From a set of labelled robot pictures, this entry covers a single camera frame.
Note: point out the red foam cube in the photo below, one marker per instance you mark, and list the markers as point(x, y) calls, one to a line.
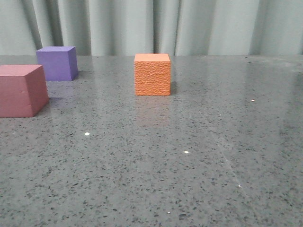
point(23, 91)

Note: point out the pale green curtain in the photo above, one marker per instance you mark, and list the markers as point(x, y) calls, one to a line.
point(176, 27)

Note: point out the purple foam cube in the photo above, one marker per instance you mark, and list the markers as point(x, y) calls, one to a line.
point(59, 62)

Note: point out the orange foam cube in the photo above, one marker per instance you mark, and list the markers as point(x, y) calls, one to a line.
point(152, 74)

